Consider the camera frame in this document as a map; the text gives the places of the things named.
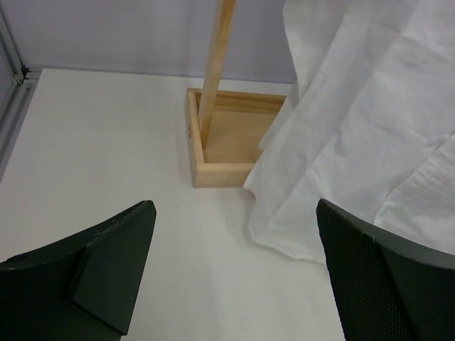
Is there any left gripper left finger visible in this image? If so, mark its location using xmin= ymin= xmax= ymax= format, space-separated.
xmin=1 ymin=200 xmax=156 ymax=340

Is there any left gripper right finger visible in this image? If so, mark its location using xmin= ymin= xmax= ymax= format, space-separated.
xmin=316 ymin=199 xmax=454 ymax=340

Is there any white shirt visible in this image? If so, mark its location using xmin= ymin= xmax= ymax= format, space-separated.
xmin=245 ymin=0 xmax=454 ymax=263

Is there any wooden clothes rack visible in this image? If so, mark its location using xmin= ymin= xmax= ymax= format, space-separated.
xmin=186 ymin=1 xmax=286 ymax=188

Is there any aluminium corner frame post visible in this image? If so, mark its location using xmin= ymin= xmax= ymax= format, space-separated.
xmin=1 ymin=10 xmax=41 ymax=167

